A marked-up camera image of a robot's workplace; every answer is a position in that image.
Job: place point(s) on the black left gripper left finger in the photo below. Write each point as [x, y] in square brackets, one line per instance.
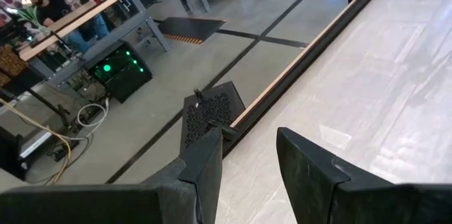
[197, 181]

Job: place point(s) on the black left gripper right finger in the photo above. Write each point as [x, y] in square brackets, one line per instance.
[307, 181]

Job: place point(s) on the black clamp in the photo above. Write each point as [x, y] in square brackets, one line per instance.
[227, 130]

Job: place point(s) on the black perforated computer case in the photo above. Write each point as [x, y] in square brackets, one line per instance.
[215, 105]

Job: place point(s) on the black computer with green lights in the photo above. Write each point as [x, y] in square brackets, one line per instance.
[120, 72]

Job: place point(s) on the black ramp with hazard stripes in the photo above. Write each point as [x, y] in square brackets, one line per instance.
[189, 29]

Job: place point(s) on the black box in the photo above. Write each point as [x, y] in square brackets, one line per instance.
[10, 153]

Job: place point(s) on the wood topped grey table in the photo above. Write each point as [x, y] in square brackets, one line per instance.
[77, 17]

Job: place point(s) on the person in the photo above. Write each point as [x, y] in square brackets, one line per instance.
[56, 5]

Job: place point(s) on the green plant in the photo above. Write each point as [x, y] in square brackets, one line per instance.
[31, 17]

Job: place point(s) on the black table edge rail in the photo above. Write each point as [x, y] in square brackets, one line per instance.
[303, 61]

